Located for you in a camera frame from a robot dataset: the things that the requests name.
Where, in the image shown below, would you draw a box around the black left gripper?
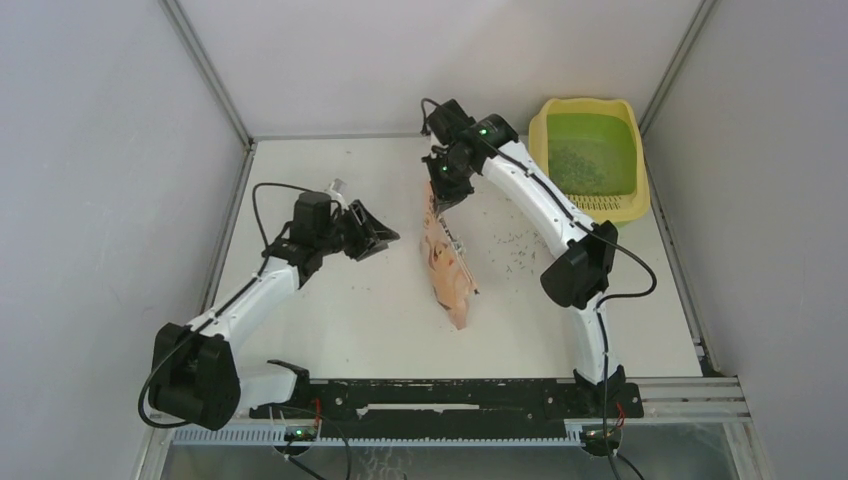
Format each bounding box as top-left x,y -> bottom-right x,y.
317,200 -> 399,262

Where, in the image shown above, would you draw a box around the pink cat litter bag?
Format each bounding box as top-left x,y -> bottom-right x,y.
420,184 -> 479,330

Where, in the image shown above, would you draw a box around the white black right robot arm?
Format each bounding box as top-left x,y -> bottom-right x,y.
420,98 -> 626,416

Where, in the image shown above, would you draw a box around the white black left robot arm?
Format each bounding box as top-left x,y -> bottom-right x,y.
137,191 -> 400,431

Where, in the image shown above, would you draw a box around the green litter pellets pile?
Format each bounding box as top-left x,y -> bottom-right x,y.
548,139 -> 616,195

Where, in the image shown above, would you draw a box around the yellow green litter box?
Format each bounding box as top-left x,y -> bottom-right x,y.
528,97 -> 651,226

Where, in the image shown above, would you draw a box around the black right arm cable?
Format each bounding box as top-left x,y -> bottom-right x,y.
419,97 -> 659,480

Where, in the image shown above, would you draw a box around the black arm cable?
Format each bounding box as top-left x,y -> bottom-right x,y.
419,97 -> 659,480
137,182 -> 316,431

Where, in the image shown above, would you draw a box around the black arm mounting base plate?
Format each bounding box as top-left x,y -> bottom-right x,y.
249,378 -> 645,441

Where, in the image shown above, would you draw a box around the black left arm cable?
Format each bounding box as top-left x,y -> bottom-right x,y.
137,182 -> 316,431

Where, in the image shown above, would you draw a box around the aluminium front frame rail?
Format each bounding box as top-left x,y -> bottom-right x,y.
163,377 -> 752,447

